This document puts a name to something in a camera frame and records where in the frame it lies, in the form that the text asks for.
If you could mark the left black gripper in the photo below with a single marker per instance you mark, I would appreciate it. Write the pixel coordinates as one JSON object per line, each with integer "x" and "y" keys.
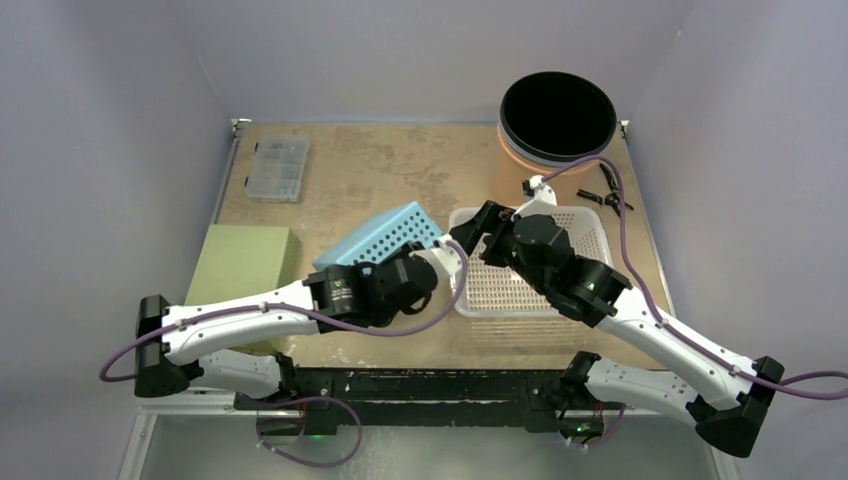
{"x": 406, "y": 250}

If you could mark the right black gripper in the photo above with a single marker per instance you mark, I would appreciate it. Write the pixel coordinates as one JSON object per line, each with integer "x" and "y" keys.
{"x": 488, "y": 221}

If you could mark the blue perforated plastic basket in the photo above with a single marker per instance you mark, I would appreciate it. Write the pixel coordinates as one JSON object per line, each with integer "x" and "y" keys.
{"x": 381, "y": 236}

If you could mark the green perforated plastic basket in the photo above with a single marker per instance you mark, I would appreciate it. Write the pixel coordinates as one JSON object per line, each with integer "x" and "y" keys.
{"x": 239, "y": 260}

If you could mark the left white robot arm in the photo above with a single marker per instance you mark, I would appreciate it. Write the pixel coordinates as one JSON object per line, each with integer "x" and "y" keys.
{"x": 180, "y": 346}

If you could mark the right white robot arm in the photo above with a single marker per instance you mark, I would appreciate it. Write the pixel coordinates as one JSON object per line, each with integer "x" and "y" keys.
{"x": 723, "y": 395}

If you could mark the orange bucket black rim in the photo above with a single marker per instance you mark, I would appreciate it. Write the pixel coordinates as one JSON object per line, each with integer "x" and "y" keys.
{"x": 548, "y": 120}

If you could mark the clear plastic screw organizer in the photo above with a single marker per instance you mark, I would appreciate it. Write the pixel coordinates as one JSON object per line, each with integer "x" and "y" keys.
{"x": 277, "y": 171}

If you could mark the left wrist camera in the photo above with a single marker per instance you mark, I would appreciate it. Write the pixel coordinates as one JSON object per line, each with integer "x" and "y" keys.
{"x": 445, "y": 259}

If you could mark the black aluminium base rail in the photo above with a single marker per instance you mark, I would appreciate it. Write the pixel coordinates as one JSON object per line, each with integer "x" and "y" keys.
{"x": 539, "y": 401}

